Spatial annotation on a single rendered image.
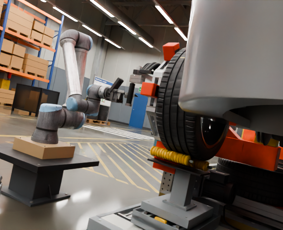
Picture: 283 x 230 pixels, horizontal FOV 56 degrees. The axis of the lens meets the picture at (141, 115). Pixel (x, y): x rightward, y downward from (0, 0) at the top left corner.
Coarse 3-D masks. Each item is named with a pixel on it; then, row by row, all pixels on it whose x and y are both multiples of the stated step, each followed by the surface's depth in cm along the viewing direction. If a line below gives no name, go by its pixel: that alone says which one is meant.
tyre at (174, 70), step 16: (176, 64) 142; (176, 80) 138; (160, 96) 141; (176, 96) 136; (160, 112) 143; (176, 112) 137; (160, 128) 146; (176, 128) 140; (192, 128) 134; (176, 144) 147; (192, 144) 139
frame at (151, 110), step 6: (162, 66) 156; (156, 72) 151; (162, 72) 149; (156, 78) 152; (150, 102) 152; (156, 102) 149; (150, 108) 151; (150, 114) 152; (150, 120) 156; (156, 126) 156; (156, 132) 163; (156, 138) 164
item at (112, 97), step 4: (108, 88) 180; (104, 92) 179; (108, 92) 180; (112, 92) 176; (116, 92) 174; (108, 96) 180; (112, 96) 175; (116, 96) 174; (120, 96) 177; (108, 100) 181; (112, 100) 175; (116, 100) 173; (120, 100) 176
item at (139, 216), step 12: (132, 216) 154; (144, 216) 150; (156, 216) 147; (216, 216) 177; (144, 228) 149; (156, 228) 145; (168, 228) 141; (180, 228) 141; (192, 228) 150; (204, 228) 152
